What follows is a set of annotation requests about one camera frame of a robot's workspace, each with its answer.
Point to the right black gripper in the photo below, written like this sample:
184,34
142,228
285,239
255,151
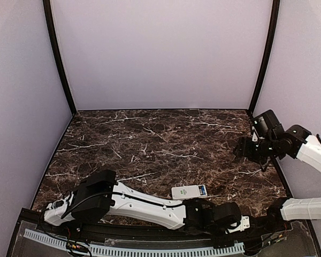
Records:
244,149

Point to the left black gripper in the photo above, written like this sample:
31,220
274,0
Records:
222,241

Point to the white remote control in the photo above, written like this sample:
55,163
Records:
186,192

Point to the blue battery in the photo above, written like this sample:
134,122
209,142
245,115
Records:
202,190

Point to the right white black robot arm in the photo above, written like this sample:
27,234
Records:
270,140

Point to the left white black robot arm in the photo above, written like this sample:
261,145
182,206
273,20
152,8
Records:
187,211

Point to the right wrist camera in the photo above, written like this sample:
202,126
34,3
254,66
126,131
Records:
254,133

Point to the white slotted cable duct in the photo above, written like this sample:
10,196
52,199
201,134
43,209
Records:
115,247

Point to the black front rail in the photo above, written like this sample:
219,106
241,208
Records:
260,227

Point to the right black frame post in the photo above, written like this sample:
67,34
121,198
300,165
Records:
266,56

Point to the black frame post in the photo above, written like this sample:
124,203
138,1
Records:
57,55
266,56

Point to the small circuit board with wires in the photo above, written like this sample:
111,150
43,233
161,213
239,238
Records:
75,248

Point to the left black frame post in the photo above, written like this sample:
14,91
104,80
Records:
57,55

